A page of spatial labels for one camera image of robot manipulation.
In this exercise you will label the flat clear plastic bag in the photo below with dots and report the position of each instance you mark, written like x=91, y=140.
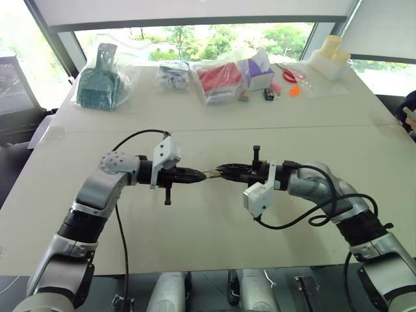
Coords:
x=325, y=86

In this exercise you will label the white holder with cream cylinders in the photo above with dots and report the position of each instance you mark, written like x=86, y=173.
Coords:
x=328, y=58

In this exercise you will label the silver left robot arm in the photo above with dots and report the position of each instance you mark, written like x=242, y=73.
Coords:
x=97, y=190

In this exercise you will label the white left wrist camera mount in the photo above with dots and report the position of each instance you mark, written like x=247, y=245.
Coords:
x=165, y=152

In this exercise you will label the person in dark clothes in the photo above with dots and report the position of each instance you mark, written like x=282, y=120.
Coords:
x=409, y=112

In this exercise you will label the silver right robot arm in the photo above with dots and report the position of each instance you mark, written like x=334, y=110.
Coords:
x=328, y=185

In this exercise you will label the teal scoop in plastic bag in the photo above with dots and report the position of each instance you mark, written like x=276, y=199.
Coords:
x=131, y=78

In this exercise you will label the green plastic dustpan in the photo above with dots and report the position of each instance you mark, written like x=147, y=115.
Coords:
x=97, y=86

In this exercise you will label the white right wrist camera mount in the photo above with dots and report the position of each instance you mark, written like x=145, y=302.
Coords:
x=257, y=196

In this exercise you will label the red item in plastic bag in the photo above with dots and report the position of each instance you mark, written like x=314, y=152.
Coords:
x=217, y=79

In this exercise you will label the small black device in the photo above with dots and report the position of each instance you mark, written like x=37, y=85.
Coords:
x=268, y=94

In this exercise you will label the purple and white box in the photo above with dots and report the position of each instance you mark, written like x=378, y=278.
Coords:
x=260, y=73

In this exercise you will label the small orange plastic item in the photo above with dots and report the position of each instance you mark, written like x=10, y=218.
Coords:
x=295, y=92

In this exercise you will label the bag of blue white items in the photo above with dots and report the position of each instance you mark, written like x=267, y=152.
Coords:
x=172, y=75

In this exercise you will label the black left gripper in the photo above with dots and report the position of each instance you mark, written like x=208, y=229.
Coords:
x=169, y=177

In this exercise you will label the silver rounded shape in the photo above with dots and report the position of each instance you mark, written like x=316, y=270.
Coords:
x=170, y=294
x=258, y=294

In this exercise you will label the brass padlock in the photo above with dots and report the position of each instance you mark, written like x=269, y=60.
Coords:
x=215, y=174

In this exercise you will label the small metal key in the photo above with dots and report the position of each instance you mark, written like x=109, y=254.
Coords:
x=207, y=173

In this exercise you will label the black mesh chair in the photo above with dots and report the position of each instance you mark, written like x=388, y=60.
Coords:
x=13, y=87

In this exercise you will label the small multicoloured item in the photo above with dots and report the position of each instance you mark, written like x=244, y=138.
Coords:
x=244, y=96

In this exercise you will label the black metal bracket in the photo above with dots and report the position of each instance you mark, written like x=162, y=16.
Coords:
x=123, y=304
x=306, y=292

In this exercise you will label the small pink item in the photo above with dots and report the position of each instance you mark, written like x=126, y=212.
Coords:
x=277, y=87

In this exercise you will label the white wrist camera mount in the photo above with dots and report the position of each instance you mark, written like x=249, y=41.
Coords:
x=165, y=152
x=257, y=196

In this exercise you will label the clear bag around red box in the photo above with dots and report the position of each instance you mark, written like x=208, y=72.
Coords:
x=240, y=57

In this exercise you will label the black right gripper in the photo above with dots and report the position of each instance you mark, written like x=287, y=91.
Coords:
x=257, y=174

